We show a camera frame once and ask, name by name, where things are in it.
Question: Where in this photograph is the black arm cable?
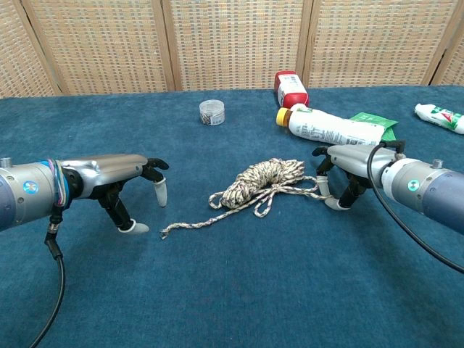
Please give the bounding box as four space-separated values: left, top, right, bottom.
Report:
366 139 464 275
28 207 67 348

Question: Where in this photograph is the green sachet packet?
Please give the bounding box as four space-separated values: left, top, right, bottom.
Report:
348 112 399 130
379 126 399 144

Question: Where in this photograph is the blue velvet table cloth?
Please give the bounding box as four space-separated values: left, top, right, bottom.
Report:
0 85 464 348

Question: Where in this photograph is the red bottle with white label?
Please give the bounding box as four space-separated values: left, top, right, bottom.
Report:
273 70 310 109

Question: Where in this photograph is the small white green-print bottle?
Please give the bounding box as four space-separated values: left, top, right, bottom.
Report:
414 103 464 136

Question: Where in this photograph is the multicoloured wrist wire bundle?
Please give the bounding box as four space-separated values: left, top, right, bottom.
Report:
46 158 72 212

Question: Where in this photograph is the camouflage braided rope bundle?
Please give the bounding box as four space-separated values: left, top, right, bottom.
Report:
159 157 336 241

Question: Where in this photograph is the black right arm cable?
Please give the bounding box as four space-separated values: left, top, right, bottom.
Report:
366 139 464 275

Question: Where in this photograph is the clear round plastic jar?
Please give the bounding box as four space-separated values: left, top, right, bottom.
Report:
199 99 226 127

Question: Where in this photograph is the woven wooden folding screen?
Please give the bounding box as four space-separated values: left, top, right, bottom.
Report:
0 0 464 98

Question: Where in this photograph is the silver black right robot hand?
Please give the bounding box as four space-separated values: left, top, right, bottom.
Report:
312 144 398 211

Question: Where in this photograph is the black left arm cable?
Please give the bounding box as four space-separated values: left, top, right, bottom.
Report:
28 207 67 348

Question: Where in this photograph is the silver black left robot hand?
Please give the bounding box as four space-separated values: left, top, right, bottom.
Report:
59 153 170 236

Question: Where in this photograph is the white bottle with yellow cap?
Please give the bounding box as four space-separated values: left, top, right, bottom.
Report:
275 103 386 147

